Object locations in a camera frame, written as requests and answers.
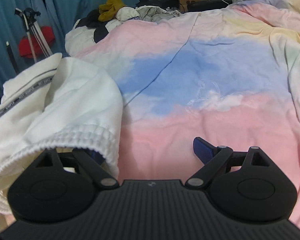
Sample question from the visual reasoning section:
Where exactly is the white zip-up sweatshirt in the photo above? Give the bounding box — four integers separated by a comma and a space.
0, 53, 123, 215

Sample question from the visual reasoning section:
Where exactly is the pastel tie-dye duvet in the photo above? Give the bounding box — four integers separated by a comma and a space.
73, 2, 300, 228

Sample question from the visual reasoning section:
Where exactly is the white puffy jacket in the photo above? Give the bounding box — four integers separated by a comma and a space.
65, 19, 123, 56

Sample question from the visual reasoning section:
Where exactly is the red cloth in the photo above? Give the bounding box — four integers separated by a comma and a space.
18, 26, 55, 59

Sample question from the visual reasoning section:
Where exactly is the black garment on pile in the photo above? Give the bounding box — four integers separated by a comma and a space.
75, 9, 109, 43

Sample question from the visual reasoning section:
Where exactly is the mustard yellow garment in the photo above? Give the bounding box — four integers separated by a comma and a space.
98, 0, 125, 22

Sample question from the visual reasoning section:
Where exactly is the grey crumpled garment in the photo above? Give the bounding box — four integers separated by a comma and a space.
116, 5, 183, 25

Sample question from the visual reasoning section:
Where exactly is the black sofa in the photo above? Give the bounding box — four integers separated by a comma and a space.
136, 0, 232, 12

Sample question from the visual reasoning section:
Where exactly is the silver tripod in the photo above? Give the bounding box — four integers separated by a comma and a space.
14, 8, 52, 63

